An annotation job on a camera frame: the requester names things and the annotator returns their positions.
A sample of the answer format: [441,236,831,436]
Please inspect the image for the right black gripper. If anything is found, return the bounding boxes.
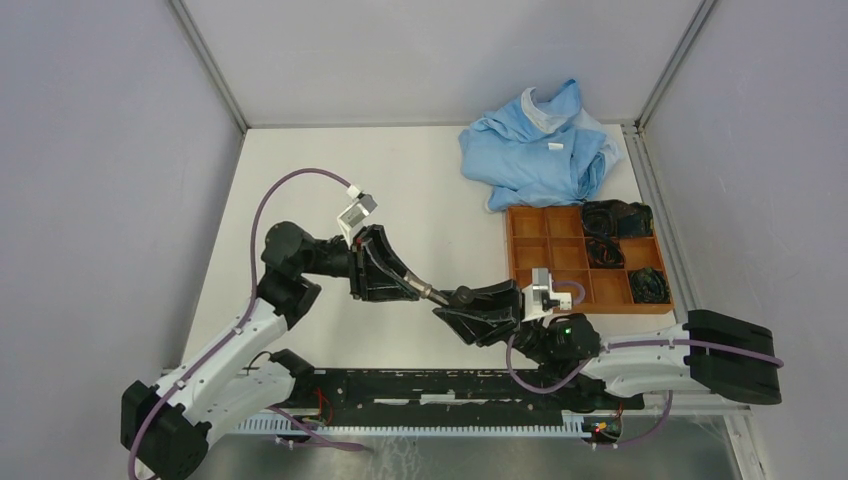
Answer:
[433,277,553,365]

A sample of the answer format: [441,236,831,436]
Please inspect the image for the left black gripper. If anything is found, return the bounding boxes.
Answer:
[302,225,426,305]

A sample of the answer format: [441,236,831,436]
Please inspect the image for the dark metal faucet tee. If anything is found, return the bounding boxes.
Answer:
[426,286,476,309]

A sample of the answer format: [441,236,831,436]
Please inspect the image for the small grey faucet fitting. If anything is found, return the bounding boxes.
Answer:
[404,272,433,299]

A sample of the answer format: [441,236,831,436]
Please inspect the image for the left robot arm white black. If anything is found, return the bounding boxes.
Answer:
[120,221,433,479]

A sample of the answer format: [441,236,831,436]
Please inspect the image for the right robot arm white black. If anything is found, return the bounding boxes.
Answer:
[422,269,784,408]

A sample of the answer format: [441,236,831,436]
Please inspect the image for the orange compartment tray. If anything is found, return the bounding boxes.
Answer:
[505,206,674,315]

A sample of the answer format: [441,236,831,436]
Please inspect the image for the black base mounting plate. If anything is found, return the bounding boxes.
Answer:
[278,368,645,427]

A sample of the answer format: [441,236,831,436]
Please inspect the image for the blue crumpled cloth garment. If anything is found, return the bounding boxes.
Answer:
[458,79,623,213]

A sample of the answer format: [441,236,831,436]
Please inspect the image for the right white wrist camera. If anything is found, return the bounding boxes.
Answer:
[521,267,573,322]

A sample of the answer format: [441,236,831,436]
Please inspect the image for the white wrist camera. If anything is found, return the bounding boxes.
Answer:
[337,184,377,246]
[521,267,573,322]

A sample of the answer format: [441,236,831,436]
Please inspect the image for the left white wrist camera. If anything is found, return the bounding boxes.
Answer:
[337,184,377,246]

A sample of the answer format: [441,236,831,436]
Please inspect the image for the black cable bundle middle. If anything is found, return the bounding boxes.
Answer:
[583,236,626,270]

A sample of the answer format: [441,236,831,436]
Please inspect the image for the white slotted cable duct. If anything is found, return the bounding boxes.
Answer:
[231,412,590,439]

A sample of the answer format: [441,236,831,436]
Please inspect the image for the black cable bundle top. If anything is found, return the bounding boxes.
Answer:
[580,199,655,240]

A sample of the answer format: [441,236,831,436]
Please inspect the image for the black green cable bundle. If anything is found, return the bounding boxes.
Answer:
[627,266,672,307]

